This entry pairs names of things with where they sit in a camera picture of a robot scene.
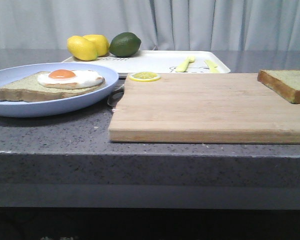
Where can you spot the metal cutting board handle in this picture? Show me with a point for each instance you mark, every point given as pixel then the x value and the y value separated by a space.
pixel 115 97

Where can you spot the white grey curtain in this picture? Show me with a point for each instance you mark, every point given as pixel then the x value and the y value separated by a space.
pixel 208 25

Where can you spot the fried egg with yolk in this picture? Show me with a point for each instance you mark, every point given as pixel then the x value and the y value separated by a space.
pixel 70 79

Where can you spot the yellow lemon slice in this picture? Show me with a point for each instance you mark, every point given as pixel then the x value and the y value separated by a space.
pixel 144 76

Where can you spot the toast bread slice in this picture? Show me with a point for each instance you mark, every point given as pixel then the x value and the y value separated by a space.
pixel 285 83
pixel 28 89

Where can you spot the front yellow lemon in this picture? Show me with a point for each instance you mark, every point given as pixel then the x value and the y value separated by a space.
pixel 82 48

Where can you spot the yellow plastic knife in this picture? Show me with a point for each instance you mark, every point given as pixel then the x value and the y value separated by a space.
pixel 213 67

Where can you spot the white rectangular tray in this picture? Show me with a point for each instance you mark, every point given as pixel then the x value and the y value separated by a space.
pixel 160 61

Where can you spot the yellow plastic fork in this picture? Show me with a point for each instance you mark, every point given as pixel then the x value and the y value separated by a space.
pixel 182 67

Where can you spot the green lime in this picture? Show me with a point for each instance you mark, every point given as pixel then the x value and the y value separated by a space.
pixel 125 44

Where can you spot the rear yellow lemon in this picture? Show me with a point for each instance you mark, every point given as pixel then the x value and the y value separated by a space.
pixel 101 43

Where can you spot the wooden cutting board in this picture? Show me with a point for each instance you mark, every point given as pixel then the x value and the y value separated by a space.
pixel 221 108

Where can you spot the light blue round plate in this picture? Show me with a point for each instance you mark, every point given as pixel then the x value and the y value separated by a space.
pixel 23 109

